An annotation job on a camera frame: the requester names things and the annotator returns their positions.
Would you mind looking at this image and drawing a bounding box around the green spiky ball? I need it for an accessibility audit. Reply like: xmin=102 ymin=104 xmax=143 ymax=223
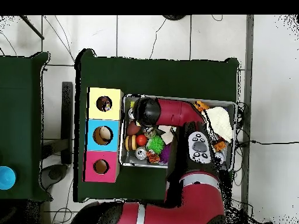
xmin=146 ymin=134 xmax=165 ymax=155

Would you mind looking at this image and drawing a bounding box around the black power cable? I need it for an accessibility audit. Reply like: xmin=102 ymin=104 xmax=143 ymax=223
xmin=235 ymin=139 xmax=299 ymax=148

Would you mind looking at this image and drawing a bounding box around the orange ball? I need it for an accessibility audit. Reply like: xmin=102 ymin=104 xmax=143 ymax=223
xmin=135 ymin=134 xmax=148 ymax=147

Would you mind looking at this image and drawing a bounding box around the cream knitted cloth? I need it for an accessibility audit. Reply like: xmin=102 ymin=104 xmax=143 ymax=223
xmin=204 ymin=106 xmax=234 ymax=142

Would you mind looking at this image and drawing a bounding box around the toy hamburger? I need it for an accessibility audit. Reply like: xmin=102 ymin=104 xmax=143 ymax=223
xmin=124 ymin=134 xmax=138 ymax=152

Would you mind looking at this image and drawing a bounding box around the plush tiger toy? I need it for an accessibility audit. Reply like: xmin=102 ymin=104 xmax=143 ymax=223
xmin=146 ymin=149 xmax=162 ymax=164

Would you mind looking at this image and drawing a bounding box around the shallow clear mesh bin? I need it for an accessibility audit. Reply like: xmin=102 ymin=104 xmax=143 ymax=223
xmin=119 ymin=93 xmax=238 ymax=173

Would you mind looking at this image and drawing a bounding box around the black metal rod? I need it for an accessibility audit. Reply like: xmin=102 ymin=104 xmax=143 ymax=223
xmin=19 ymin=15 xmax=45 ymax=40

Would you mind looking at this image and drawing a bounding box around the large dark green tablecloth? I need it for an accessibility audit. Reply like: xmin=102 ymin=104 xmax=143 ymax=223
xmin=74 ymin=48 xmax=240 ymax=207

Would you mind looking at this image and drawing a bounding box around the black stand bar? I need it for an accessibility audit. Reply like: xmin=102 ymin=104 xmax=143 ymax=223
xmin=61 ymin=81 xmax=74 ymax=165

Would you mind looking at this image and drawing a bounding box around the dark green side tablecloth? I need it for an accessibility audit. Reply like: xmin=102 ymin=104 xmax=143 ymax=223
xmin=0 ymin=51 xmax=53 ymax=202

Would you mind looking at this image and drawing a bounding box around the purple spiky toy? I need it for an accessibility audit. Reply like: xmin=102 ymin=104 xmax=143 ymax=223
xmin=159 ymin=142 xmax=173 ymax=164

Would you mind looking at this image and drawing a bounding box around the small polka dot napkin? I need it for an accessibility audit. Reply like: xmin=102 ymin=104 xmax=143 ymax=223
xmin=96 ymin=96 xmax=112 ymax=112

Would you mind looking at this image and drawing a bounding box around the plain wooden cube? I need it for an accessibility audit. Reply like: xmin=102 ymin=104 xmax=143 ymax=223
xmin=158 ymin=125 xmax=175 ymax=134
xmin=161 ymin=132 xmax=175 ymax=145

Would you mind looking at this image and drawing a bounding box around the wooden box with three holes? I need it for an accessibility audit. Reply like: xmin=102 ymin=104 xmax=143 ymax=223
xmin=82 ymin=87 xmax=124 ymax=183

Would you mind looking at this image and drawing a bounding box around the blue plastic cup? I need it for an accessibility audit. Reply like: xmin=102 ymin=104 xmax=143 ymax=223
xmin=0 ymin=166 xmax=16 ymax=190

